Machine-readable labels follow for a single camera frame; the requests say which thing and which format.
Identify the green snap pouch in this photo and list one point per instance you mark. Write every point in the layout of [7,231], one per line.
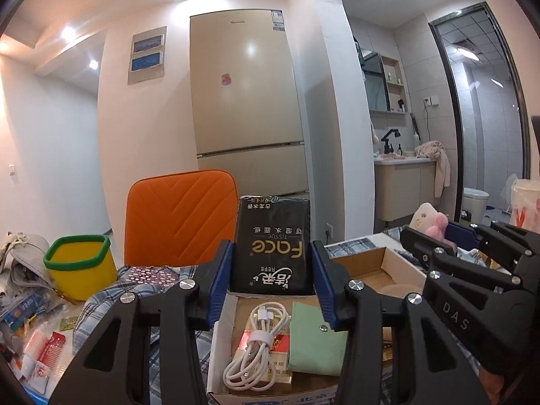
[312,346]

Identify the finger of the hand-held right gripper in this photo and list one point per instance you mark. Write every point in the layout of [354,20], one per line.
[464,312]
[462,234]

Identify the orange chair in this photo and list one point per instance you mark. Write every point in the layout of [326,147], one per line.
[177,219]

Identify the black tissue pack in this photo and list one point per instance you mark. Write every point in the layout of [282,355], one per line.
[270,244]

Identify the pink and white plush toy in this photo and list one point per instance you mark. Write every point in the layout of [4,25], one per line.
[438,225]

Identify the blue plaid cloth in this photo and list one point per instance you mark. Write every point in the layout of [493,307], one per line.
[105,299]

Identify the small green packet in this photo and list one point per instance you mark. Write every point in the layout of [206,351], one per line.
[67,325]

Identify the red and gold cigarette pack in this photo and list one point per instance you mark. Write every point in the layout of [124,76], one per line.
[280,371]

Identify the bathroom vanity cabinet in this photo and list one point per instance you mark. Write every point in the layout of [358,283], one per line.
[400,190]

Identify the black door frame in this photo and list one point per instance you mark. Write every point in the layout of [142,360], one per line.
[523,93]

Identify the grey wall panel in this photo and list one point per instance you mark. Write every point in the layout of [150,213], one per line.
[147,55]

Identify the white wall outlet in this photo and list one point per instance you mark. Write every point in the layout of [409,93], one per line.
[430,101]

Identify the pink fridge sticker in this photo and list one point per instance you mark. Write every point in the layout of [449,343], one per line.
[226,79]

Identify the grey bag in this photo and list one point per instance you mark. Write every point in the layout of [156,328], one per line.
[25,257]

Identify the beige refrigerator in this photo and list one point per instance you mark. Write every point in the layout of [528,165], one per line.
[244,93]

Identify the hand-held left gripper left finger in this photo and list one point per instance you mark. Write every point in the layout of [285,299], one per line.
[221,270]

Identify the white trash can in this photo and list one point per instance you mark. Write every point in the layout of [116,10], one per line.
[474,202]

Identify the red comb packet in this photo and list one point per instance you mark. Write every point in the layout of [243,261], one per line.
[42,350]

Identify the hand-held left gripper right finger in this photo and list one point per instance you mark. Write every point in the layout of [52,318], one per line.
[322,278]

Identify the pink towel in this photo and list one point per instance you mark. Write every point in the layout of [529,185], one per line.
[438,164]

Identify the recessed ceiling light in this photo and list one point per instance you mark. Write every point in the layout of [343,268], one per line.
[67,31]
[93,64]

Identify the pink dotted cloth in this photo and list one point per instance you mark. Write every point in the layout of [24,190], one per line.
[152,275]

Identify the cardboard box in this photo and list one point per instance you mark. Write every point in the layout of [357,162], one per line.
[363,268]

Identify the black faucet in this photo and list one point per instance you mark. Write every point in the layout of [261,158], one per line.
[388,141]

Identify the bathroom mirror cabinet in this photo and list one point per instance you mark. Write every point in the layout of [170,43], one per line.
[379,84]

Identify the yellow bin with green rim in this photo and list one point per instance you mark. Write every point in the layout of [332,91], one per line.
[80,278]

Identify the blue and white packet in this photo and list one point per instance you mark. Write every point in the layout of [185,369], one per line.
[23,308]

